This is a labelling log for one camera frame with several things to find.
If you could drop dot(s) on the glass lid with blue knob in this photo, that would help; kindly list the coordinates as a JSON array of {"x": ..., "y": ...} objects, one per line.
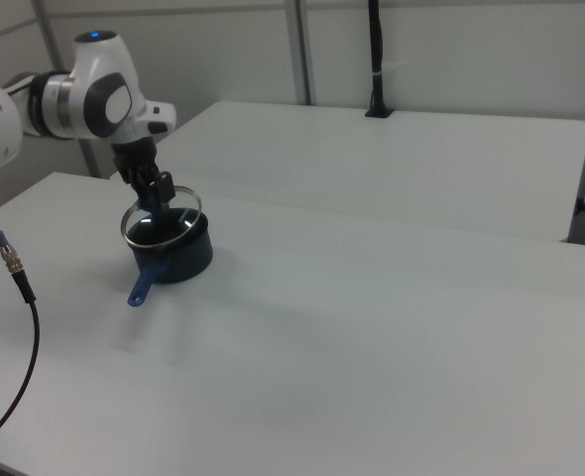
[{"x": 181, "y": 201}]

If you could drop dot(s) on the dark blue saucepan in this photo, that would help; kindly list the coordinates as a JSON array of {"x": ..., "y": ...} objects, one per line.
[{"x": 188, "y": 263}]

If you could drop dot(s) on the black pole with base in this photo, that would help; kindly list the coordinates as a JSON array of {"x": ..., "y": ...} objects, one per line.
[{"x": 378, "y": 59}]

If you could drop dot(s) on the aluminium frame post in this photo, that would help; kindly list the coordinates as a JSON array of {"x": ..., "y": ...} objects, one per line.
[{"x": 301, "y": 49}]

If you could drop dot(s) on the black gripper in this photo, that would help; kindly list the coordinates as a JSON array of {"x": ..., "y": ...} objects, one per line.
[{"x": 136, "y": 161}]

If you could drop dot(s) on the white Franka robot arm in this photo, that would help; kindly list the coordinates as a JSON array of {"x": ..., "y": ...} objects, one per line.
[{"x": 89, "y": 99}]

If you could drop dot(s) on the white background table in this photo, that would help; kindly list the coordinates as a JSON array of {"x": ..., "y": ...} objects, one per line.
[{"x": 396, "y": 163}]

